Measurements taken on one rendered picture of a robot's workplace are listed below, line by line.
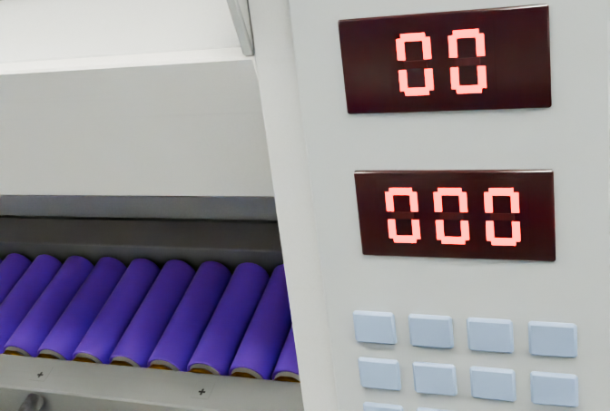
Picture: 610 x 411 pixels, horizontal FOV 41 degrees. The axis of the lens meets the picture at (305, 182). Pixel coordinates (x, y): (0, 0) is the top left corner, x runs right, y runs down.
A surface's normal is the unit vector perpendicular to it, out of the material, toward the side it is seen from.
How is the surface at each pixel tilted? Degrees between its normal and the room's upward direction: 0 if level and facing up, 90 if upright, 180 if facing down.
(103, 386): 20
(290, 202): 90
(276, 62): 90
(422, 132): 90
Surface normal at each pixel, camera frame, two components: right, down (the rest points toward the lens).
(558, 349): -0.35, 0.32
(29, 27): -0.23, -0.78
